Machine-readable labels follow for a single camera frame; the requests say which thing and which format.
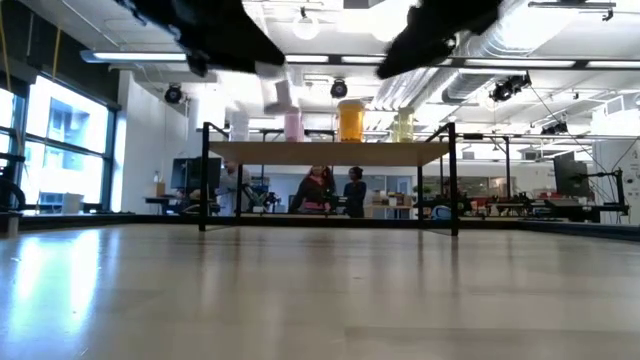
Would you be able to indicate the black ceiling spot lamp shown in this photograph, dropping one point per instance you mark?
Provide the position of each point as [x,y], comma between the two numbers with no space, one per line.
[173,93]
[338,88]

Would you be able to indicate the large window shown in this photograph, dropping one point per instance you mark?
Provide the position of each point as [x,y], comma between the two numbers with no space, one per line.
[65,150]

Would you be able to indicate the black aluminium table frame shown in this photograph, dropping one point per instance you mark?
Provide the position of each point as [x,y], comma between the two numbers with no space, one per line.
[170,219]

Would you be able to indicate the person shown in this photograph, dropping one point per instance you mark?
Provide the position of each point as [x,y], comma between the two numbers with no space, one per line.
[312,192]
[355,192]
[232,187]

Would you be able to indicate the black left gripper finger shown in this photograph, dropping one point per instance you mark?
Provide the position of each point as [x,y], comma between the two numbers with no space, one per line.
[250,30]
[235,57]

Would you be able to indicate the silver ventilation duct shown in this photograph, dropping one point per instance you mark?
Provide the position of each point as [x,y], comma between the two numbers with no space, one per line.
[490,50]

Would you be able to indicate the black computer monitor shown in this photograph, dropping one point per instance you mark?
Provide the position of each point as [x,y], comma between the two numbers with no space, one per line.
[570,177]
[190,173]

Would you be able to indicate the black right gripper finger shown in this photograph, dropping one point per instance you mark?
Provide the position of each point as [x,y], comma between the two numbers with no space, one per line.
[425,55]
[405,47]

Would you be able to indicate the pink pill bottle white cap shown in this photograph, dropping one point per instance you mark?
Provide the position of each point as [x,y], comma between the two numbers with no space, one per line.
[293,127]

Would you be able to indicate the long ceiling light bar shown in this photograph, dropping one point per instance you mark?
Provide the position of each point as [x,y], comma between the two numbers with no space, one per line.
[140,56]

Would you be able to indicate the blue round object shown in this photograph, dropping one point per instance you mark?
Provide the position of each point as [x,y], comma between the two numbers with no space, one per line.
[442,213]

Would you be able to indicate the black ceiling device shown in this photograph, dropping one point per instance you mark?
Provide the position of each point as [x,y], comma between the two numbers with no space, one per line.
[555,128]
[510,87]

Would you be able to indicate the wooden shelf black metal legs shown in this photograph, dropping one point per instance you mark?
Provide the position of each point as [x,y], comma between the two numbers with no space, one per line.
[325,153]

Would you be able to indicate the round white ceiling lamp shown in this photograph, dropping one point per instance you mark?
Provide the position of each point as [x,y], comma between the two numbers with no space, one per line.
[306,27]

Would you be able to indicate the orange pill bottle white cap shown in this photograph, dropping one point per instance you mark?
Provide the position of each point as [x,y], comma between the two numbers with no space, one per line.
[351,122]

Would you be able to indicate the white box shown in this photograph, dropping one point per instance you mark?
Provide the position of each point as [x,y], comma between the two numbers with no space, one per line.
[72,202]

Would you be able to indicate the black background rig frame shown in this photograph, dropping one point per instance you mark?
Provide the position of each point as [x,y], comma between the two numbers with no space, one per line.
[507,165]

